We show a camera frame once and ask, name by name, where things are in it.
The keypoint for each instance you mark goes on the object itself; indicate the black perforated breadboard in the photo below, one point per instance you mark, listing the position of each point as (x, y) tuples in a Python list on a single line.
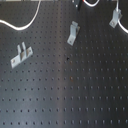
[(84, 85)]

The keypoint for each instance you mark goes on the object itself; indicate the left metal cable clip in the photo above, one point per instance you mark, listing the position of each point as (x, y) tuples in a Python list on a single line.
[(23, 54)]

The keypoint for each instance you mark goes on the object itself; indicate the right metal cable clip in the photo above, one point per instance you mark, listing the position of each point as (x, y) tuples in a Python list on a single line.
[(115, 18)]

